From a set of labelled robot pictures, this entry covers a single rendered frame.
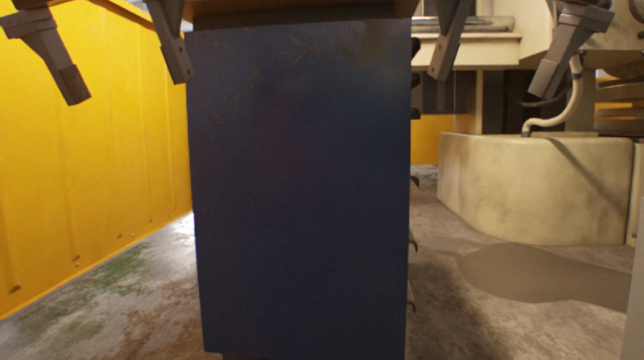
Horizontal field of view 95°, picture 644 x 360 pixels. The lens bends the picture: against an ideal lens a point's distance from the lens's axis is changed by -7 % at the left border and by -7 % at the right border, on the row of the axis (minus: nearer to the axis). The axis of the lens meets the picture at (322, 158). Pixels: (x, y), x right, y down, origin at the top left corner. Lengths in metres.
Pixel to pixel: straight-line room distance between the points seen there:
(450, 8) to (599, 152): 1.92
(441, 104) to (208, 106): 1.96
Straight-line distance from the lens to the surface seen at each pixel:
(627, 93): 2.99
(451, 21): 0.36
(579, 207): 2.21
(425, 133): 4.23
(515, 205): 2.11
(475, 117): 2.55
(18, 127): 1.30
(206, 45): 0.73
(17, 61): 1.32
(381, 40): 0.65
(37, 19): 0.44
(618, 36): 2.25
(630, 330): 0.81
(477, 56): 2.16
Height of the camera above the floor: 0.69
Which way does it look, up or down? 6 degrees down
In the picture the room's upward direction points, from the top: 1 degrees counter-clockwise
